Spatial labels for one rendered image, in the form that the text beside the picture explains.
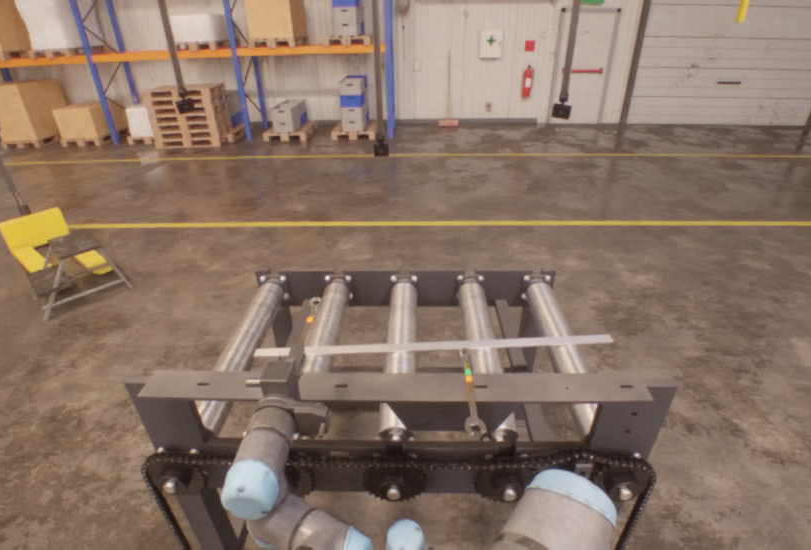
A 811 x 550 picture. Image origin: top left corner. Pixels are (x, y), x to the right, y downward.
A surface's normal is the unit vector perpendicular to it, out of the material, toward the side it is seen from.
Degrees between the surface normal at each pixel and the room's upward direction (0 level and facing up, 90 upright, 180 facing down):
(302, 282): 90
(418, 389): 0
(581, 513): 20
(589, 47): 90
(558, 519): 0
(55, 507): 0
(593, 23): 90
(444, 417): 90
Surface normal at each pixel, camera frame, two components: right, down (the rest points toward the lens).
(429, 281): -0.03, 0.50
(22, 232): 0.78, 0.30
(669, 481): -0.02, -0.87
